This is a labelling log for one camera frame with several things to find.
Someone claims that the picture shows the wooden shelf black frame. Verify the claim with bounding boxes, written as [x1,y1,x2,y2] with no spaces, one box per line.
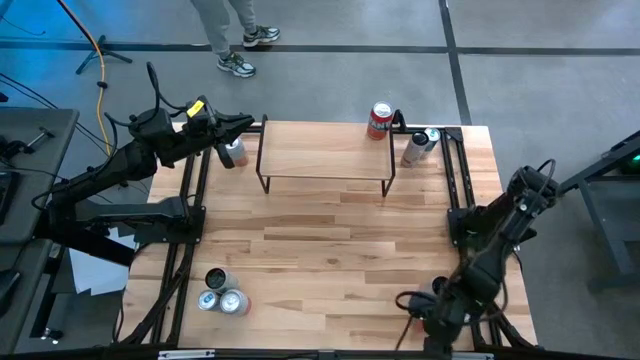
[255,108,408,199]

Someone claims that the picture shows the black tripod stand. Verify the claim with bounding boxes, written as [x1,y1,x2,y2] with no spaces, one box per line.
[55,0,134,76]

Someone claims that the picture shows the black diagonal support beam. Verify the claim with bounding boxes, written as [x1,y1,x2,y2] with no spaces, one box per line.
[33,209,137,268]

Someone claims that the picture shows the red Fanta can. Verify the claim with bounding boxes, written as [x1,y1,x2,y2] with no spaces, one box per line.
[366,100,395,142]

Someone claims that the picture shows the black aluminium rail frame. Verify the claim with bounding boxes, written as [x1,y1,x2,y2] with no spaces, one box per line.
[113,122,539,351]

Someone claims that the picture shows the white orange beverage can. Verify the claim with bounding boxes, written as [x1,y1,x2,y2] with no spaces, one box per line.
[224,137,250,168]
[218,288,253,317]

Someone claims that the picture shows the yellow floor cable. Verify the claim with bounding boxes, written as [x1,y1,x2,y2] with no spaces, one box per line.
[74,24,112,156]

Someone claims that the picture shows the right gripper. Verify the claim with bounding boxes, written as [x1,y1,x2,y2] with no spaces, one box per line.
[424,287,481,357]

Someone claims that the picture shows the white paper sheets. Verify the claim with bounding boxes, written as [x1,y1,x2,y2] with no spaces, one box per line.
[68,227,137,297]

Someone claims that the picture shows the grey side table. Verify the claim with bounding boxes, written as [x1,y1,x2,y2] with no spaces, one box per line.
[0,107,81,351]

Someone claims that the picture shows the white Celsius can palm print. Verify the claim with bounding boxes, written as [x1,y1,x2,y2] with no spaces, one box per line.
[204,267,240,295]

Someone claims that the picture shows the black clamp tool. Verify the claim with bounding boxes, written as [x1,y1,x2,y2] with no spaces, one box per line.
[0,126,57,161]

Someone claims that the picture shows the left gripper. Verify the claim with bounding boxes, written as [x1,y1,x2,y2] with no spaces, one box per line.
[182,102,256,170]

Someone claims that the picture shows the table caster wheel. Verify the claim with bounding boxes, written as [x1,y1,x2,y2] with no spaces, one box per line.
[39,327,65,346]

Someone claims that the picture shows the dark grey metal stand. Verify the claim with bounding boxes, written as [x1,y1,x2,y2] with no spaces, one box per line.
[549,129,640,294]

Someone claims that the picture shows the silver table bracket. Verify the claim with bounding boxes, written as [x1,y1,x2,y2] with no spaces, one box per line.
[437,351,495,360]
[157,349,216,360]

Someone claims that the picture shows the person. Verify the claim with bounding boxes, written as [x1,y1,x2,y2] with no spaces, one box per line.
[189,0,282,80]

